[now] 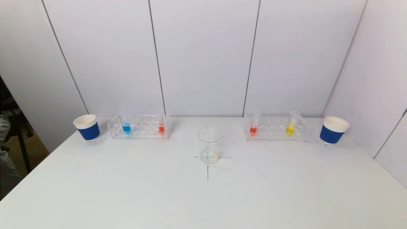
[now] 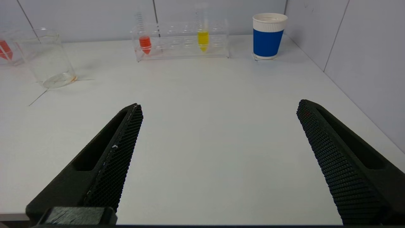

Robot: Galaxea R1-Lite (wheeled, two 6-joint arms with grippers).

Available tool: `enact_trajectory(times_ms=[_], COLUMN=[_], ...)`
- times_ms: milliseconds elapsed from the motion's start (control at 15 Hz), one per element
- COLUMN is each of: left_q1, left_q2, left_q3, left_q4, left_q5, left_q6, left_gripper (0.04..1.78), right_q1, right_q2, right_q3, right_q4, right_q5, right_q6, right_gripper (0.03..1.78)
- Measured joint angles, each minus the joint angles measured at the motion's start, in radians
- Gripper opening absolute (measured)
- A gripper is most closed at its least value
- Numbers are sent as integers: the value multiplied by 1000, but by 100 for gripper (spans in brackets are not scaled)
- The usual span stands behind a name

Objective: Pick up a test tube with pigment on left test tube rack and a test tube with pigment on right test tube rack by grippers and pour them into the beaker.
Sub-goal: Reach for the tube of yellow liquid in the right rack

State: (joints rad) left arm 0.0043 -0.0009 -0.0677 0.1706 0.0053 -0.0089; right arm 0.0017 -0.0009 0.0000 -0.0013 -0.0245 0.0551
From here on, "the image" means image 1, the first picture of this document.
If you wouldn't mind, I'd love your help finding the yellow pigment test tube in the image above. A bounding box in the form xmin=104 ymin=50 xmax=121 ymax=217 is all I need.
xmin=286 ymin=110 xmax=301 ymax=136

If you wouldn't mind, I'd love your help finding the clear glass beaker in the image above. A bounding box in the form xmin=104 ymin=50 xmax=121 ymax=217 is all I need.
xmin=197 ymin=127 xmax=224 ymax=165

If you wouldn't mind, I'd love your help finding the red pigment test tube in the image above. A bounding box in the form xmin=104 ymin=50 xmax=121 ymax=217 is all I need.
xmin=250 ymin=111 xmax=261 ymax=136
xmin=156 ymin=112 xmax=165 ymax=135

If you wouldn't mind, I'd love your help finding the clear acrylic test tube rack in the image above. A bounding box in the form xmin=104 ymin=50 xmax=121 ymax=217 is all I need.
xmin=243 ymin=115 xmax=311 ymax=142
xmin=107 ymin=114 xmax=170 ymax=140

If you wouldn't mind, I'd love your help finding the blue pigment test tube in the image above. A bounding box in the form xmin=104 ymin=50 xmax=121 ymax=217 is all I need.
xmin=120 ymin=111 xmax=132 ymax=135

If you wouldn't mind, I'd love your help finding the blue white paper cup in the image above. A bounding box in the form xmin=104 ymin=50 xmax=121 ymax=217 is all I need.
xmin=73 ymin=114 xmax=101 ymax=142
xmin=319 ymin=116 xmax=350 ymax=146

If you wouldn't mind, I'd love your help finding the person in grey clothes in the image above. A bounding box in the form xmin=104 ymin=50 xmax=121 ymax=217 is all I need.
xmin=0 ymin=114 xmax=21 ymax=199

